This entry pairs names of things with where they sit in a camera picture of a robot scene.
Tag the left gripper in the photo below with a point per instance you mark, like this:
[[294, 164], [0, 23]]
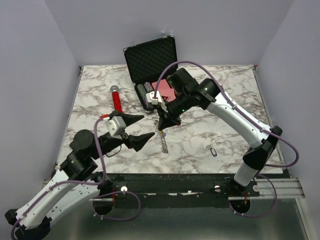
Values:
[[137, 142]]

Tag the key with black tag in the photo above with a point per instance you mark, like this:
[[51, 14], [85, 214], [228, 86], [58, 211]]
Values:
[[212, 150]]

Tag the black poker chip case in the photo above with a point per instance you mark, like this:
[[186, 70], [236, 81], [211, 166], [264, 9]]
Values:
[[146, 61]]

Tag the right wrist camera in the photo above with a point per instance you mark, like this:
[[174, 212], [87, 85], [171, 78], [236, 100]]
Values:
[[156, 99]]

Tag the pink playing cards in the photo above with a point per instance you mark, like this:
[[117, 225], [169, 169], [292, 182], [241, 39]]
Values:
[[166, 92]]

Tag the red microphone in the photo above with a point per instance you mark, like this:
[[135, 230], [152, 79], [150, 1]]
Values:
[[116, 98]]

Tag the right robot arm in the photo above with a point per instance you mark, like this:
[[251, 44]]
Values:
[[261, 138]]

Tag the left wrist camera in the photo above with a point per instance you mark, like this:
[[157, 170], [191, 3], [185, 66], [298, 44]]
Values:
[[115, 125]]

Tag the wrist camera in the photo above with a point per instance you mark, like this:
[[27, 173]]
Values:
[[156, 99], [115, 125]]

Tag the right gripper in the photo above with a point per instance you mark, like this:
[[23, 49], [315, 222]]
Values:
[[167, 119]]

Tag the metal disc with keyrings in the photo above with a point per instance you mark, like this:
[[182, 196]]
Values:
[[164, 147]]

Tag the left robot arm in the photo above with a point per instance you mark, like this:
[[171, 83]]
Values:
[[80, 177]]

